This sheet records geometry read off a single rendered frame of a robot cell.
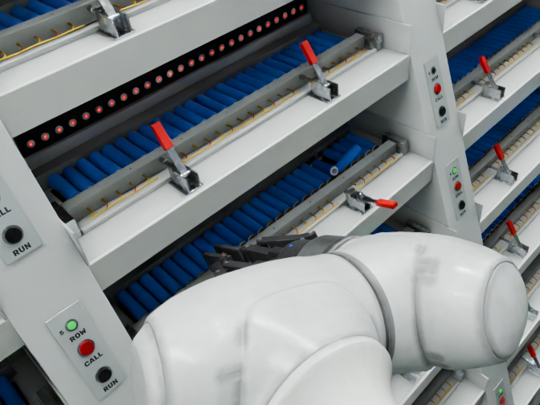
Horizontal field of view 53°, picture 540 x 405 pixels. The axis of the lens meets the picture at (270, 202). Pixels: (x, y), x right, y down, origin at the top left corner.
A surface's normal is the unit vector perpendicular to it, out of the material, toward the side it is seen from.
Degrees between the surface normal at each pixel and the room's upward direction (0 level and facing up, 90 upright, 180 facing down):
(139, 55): 109
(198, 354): 37
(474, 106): 19
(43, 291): 90
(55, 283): 90
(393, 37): 90
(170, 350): 30
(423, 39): 90
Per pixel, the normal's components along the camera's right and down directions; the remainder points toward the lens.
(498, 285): 0.50, -0.20
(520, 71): -0.11, -0.75
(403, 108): -0.71, 0.52
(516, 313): 0.58, 0.04
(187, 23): 0.69, 0.41
